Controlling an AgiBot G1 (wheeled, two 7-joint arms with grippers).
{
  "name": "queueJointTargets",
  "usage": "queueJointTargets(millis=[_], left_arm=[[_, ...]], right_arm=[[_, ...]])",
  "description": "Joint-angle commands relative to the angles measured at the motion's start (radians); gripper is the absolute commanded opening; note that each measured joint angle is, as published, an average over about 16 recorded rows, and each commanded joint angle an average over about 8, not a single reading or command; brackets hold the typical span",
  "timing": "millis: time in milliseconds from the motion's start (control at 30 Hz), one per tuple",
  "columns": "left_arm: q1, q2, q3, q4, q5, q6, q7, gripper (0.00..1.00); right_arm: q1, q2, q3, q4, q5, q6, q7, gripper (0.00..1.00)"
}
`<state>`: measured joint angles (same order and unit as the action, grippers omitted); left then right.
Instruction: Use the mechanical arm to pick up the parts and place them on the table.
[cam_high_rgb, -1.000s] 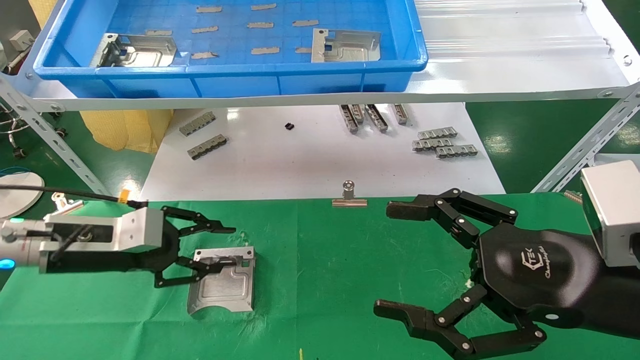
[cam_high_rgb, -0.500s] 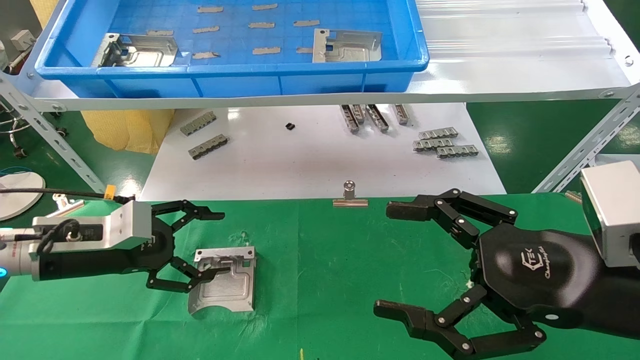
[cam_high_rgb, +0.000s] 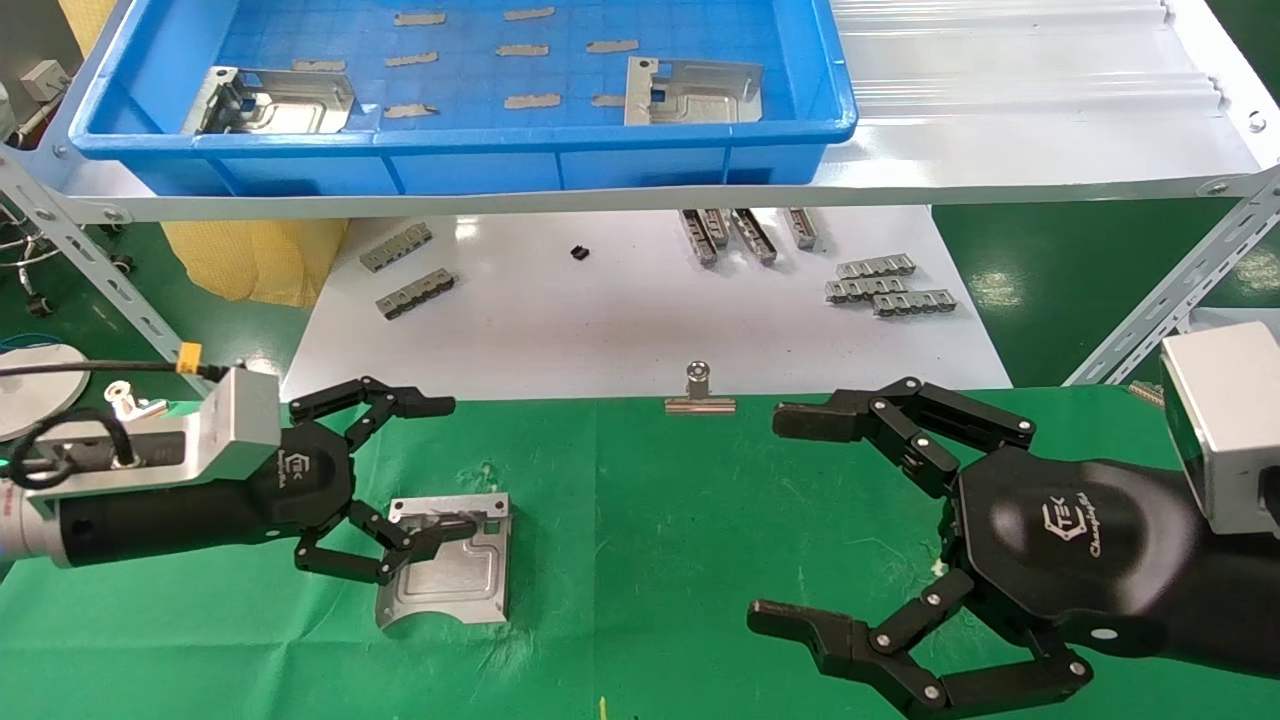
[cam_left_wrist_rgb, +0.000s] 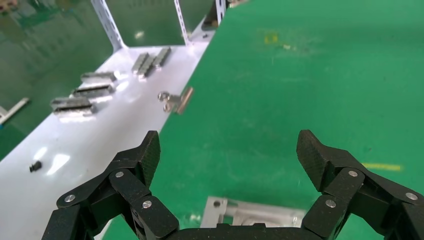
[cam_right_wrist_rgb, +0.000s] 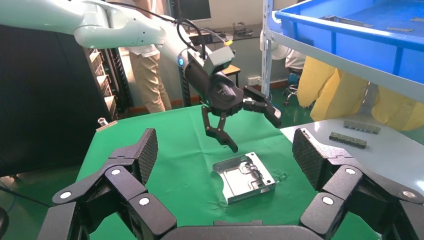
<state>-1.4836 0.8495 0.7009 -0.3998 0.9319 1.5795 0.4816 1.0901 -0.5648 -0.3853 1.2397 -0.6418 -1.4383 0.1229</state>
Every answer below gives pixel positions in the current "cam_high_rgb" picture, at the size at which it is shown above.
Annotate white round stand base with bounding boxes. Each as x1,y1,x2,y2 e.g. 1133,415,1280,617
0,345,89,441

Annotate yellow mesh bag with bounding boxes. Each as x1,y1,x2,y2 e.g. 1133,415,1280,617
160,218,349,306

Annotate chrome wheeled stool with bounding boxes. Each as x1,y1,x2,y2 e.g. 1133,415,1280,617
0,200,136,316

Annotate black camera cable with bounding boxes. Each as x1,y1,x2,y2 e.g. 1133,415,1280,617
0,358,236,493

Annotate grey chain link pieces left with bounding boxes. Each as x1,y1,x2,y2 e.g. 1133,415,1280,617
375,268,456,321

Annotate small grey box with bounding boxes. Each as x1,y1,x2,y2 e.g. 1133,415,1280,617
22,60,71,103

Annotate white metal shelf rack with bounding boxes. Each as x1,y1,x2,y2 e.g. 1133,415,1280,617
0,0,1280,403

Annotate metal bars cluster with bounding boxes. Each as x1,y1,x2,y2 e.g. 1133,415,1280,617
825,278,906,304

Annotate grey chain link pieces right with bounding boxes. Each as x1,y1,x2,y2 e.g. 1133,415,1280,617
873,290,957,317

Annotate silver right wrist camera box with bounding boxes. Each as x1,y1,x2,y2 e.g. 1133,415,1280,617
1160,320,1280,536

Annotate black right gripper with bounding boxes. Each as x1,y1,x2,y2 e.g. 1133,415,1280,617
747,377,1280,719

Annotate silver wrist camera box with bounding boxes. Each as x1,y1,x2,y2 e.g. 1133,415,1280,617
1160,320,1280,536
40,367,283,493

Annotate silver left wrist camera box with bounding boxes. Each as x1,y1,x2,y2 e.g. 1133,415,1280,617
40,367,283,493

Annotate stamped sheet metal plate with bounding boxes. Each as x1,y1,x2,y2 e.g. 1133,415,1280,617
375,492,513,631
183,66,358,135
624,57,764,127

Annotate grey notched metal strip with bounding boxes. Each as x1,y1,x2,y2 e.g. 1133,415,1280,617
837,253,916,280
360,222,434,273

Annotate blue plastic bin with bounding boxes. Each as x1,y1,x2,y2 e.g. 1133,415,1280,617
68,0,859,198

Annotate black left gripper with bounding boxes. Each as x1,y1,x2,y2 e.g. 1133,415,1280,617
55,376,481,586

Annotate grey chain link pieces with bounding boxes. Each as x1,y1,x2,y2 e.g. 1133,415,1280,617
873,290,957,317
375,268,456,321

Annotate grey metal brackets group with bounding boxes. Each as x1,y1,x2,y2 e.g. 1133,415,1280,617
733,208,778,266

